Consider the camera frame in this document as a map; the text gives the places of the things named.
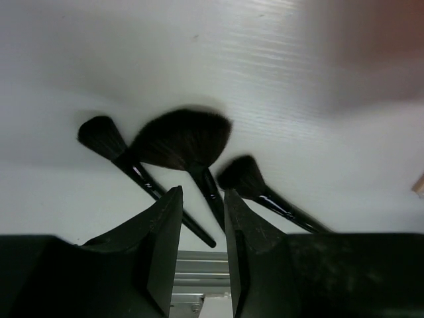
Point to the angled black powder brush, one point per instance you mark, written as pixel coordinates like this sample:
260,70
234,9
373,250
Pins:
244,176

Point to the orange drawer box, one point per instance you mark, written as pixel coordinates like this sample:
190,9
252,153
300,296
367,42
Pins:
371,51

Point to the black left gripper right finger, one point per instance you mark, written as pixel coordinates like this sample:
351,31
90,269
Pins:
274,274

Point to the small black powder brush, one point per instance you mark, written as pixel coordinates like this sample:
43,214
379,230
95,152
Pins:
101,135

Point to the black fan brush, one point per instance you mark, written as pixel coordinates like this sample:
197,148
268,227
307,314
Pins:
189,141

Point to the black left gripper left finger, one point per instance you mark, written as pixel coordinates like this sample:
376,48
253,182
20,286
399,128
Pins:
126,272

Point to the aluminium frame rail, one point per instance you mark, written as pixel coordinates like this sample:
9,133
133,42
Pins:
199,276

